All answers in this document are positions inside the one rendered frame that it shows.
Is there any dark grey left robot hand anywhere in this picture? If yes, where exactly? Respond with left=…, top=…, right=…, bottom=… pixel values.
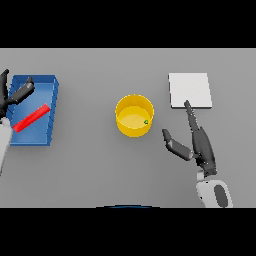
left=0, top=68, right=36, bottom=119

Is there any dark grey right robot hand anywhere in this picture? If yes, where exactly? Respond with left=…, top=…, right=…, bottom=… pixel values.
left=161, top=99, right=218, bottom=178

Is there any red beaker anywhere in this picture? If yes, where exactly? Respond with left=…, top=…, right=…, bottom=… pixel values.
left=12, top=103, right=51, bottom=133

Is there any pale square measuring scale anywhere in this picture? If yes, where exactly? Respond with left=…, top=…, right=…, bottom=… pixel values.
left=168, top=72, right=213, bottom=110

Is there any yellow bowl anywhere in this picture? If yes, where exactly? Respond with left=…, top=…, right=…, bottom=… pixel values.
left=114, top=94, right=155, bottom=138

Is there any blue tray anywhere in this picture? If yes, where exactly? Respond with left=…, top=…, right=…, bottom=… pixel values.
left=5, top=74, right=60, bottom=147

